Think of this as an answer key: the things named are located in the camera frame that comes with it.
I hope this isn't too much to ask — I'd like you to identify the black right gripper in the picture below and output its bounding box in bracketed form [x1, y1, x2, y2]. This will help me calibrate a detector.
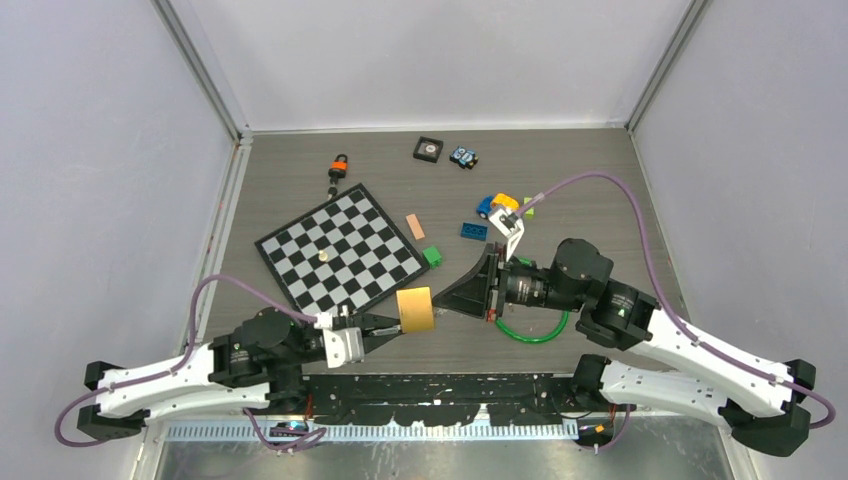
[431, 244, 583, 325]

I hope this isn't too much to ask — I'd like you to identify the green cable lock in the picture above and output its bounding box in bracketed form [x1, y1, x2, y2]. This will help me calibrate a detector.
[493, 254, 571, 345]

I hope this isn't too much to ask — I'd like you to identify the brass padlock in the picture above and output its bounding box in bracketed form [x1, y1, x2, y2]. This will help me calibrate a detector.
[396, 286, 435, 334]

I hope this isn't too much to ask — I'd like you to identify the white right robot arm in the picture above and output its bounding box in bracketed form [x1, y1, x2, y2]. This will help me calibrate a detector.
[433, 238, 816, 457]

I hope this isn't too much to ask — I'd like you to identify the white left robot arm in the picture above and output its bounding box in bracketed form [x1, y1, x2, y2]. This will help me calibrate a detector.
[77, 307, 412, 441]

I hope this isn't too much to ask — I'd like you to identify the black white chessboard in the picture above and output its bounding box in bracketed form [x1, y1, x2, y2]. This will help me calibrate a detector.
[255, 184, 429, 315]

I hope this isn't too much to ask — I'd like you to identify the blue toy brick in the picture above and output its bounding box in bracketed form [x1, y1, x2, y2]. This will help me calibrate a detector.
[460, 222, 488, 242]

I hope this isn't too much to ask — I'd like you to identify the blue yellow toy car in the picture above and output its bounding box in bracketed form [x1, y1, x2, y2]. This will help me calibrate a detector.
[475, 192, 520, 219]

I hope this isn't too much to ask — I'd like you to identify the green toy brick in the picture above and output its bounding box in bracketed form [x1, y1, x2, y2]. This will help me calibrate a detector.
[422, 246, 443, 269]

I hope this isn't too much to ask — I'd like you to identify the small wooden block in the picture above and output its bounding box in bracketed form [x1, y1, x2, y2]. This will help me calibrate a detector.
[405, 214, 426, 240]

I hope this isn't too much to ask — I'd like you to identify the orange black padlock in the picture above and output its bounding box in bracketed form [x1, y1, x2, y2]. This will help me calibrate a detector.
[328, 154, 348, 185]

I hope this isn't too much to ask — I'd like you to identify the blue owl toy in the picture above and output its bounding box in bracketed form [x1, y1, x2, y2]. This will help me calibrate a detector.
[449, 146, 479, 169]

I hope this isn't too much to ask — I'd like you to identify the black square box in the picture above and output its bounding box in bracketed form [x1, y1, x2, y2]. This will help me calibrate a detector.
[412, 136, 444, 163]

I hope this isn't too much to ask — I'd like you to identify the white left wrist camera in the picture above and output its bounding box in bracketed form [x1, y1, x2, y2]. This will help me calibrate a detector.
[314, 312, 365, 369]

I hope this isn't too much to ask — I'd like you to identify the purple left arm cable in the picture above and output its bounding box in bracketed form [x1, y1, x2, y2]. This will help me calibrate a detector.
[52, 274, 319, 448]

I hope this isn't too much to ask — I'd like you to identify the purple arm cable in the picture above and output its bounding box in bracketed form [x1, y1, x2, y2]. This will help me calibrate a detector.
[52, 274, 319, 448]
[516, 171, 837, 431]

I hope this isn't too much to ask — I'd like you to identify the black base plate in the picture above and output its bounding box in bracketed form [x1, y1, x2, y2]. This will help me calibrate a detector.
[241, 372, 637, 429]

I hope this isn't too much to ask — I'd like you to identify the aluminium frame rail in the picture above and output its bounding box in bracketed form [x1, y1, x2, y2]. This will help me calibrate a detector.
[177, 130, 254, 352]

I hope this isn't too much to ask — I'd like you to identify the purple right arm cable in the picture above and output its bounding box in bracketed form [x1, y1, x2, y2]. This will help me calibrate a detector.
[516, 171, 837, 431]

